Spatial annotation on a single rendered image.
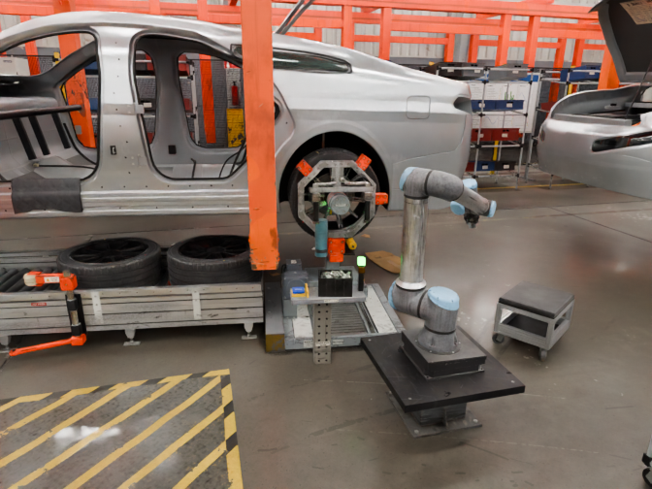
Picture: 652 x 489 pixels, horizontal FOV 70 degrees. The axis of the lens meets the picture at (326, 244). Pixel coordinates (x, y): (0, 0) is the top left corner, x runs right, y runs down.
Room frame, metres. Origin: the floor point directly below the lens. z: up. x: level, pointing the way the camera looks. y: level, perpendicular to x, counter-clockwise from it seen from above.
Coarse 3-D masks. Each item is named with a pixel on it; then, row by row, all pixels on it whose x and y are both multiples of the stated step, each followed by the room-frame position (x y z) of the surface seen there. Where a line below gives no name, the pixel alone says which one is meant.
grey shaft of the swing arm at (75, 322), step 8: (64, 272) 2.57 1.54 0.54; (72, 296) 2.58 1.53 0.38; (80, 296) 2.62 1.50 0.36; (72, 304) 2.57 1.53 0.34; (80, 304) 2.62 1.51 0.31; (72, 312) 2.57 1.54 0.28; (80, 312) 2.62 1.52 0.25; (72, 320) 2.57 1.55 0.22; (80, 320) 2.62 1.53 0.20; (72, 328) 2.57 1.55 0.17; (80, 328) 2.58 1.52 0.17; (80, 336) 2.58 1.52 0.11
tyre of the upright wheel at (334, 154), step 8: (312, 152) 3.42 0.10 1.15; (320, 152) 3.29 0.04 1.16; (328, 152) 3.26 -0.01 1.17; (336, 152) 3.27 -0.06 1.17; (344, 152) 3.28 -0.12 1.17; (352, 152) 3.43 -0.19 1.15; (312, 160) 3.25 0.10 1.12; (296, 168) 3.35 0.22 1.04; (368, 168) 3.30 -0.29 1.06; (296, 176) 3.23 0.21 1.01; (304, 176) 3.24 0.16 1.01; (288, 184) 3.38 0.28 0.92; (296, 184) 3.23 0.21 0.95; (376, 184) 3.31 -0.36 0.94; (288, 192) 3.29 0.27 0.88; (296, 192) 3.23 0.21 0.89; (376, 192) 3.31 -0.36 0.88; (288, 200) 3.29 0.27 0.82; (296, 200) 3.23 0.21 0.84; (296, 208) 3.23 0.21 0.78; (376, 208) 3.31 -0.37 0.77; (296, 216) 3.23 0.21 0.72; (304, 224) 3.24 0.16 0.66; (368, 224) 3.30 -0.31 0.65; (312, 232) 3.25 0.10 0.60; (360, 232) 3.30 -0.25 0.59
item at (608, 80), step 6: (606, 48) 6.07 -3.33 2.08; (606, 54) 6.05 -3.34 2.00; (606, 60) 6.03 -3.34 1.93; (612, 60) 5.96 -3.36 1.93; (606, 66) 6.01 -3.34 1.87; (612, 66) 5.96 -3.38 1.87; (606, 72) 5.99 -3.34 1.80; (612, 72) 5.96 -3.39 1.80; (600, 78) 6.10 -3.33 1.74; (606, 78) 5.98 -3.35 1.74; (612, 78) 5.96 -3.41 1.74; (600, 84) 6.07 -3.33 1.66; (606, 84) 5.96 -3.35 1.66; (612, 84) 5.96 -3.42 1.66; (618, 84) 5.97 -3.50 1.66
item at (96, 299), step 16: (96, 288) 2.68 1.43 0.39; (112, 288) 2.68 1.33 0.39; (128, 288) 2.69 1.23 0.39; (144, 288) 2.69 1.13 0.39; (160, 288) 2.69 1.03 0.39; (176, 288) 2.70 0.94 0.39; (192, 288) 2.71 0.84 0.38; (208, 288) 2.73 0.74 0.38; (224, 288) 2.74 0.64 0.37; (240, 288) 2.76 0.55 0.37; (256, 288) 2.77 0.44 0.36; (0, 304) 2.57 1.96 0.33; (16, 304) 2.58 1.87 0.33; (32, 304) 2.59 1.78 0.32; (48, 304) 2.60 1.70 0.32; (64, 304) 2.61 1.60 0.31; (96, 304) 2.63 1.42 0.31; (112, 304) 2.65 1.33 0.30; (128, 304) 2.66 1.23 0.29; (144, 304) 2.68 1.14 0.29; (160, 304) 2.69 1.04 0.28; (176, 304) 2.70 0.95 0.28; (192, 304) 2.71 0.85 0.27; (96, 320) 2.63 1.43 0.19
